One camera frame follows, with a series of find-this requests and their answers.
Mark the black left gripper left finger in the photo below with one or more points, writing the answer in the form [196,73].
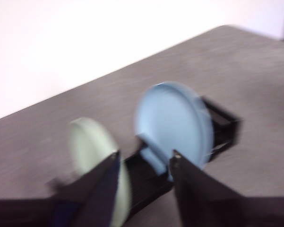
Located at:
[94,198]

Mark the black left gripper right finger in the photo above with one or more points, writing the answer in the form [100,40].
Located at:
[203,198]

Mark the black plastic plate rack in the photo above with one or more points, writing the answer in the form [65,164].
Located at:
[146,189]

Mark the green round plate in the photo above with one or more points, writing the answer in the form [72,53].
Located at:
[89,142]

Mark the blue round plate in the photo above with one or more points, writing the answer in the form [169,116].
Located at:
[174,123]

